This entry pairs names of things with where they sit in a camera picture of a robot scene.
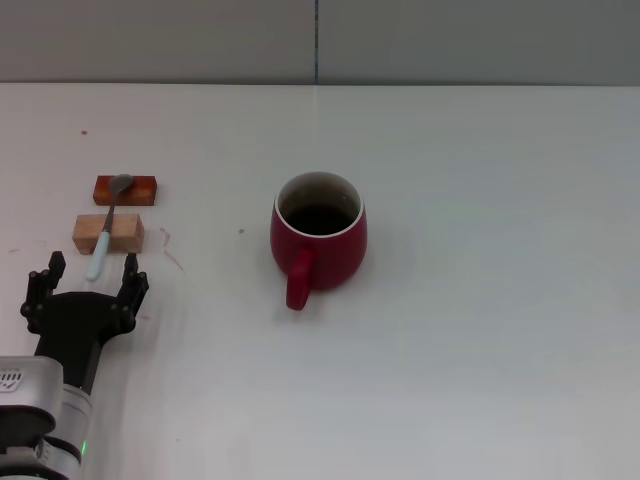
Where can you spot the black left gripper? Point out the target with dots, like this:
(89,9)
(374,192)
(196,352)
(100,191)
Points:
(75,320)

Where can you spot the red ceramic coffee cup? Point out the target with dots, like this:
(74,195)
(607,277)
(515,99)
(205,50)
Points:
(325,260)

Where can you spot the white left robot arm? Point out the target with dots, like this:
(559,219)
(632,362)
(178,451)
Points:
(75,415)

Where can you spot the light wooden block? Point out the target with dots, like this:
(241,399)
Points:
(127,232)

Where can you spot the dark reddish wooden block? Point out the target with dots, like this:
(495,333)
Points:
(142,192)

